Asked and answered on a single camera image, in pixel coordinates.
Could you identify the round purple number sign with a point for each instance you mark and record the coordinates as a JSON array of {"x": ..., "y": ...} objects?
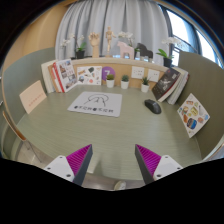
[{"x": 108, "y": 70}]

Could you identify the pink wooden horse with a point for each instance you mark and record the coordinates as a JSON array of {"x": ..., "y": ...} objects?
[{"x": 125, "y": 49}]

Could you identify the white sticker sheet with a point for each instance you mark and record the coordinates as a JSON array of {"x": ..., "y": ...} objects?
[{"x": 89, "y": 75}]

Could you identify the grey curtain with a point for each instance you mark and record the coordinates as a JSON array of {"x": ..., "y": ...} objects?
[{"x": 133, "y": 20}]

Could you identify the beige card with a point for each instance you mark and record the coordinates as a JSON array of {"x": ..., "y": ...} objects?
[{"x": 32, "y": 96}]

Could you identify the black book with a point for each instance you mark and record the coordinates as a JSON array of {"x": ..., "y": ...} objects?
[{"x": 165, "y": 84}]

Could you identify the white wall socket plate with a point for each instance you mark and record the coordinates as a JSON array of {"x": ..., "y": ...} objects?
[
  {"x": 137, "y": 72},
  {"x": 153, "y": 75}
]

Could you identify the black computer mouse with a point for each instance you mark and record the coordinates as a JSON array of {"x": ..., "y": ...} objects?
[{"x": 152, "y": 106}]

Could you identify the white book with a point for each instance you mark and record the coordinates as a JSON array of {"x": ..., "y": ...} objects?
[{"x": 46, "y": 76}]

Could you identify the spiky succulent in white pot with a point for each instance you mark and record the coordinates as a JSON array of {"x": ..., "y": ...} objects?
[{"x": 145, "y": 87}]

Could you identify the white printed mouse pad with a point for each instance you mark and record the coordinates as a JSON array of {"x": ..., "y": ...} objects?
[{"x": 95, "y": 104}]

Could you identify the window with dark frame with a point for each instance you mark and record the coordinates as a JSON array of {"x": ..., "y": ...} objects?
[{"x": 181, "y": 30}]

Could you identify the white orchid in black pot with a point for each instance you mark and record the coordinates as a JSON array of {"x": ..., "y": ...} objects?
[
  {"x": 167, "y": 61},
  {"x": 80, "y": 53},
  {"x": 125, "y": 34}
]

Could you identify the sticker sheet with food pictures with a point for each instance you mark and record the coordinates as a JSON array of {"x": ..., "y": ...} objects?
[{"x": 193, "y": 115}]

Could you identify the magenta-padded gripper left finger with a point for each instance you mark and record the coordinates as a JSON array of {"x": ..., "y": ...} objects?
[{"x": 78, "y": 160}]

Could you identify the wooden hand model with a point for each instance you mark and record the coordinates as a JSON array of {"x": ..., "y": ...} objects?
[{"x": 95, "y": 41}]

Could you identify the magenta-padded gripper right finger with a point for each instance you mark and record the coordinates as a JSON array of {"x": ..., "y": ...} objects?
[{"x": 148, "y": 160}]

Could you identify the wooden artist mannequin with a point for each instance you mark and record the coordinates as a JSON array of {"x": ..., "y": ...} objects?
[{"x": 109, "y": 38}]

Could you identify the dark grey wooden horse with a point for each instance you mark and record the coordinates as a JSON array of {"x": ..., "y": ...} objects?
[{"x": 145, "y": 50}]

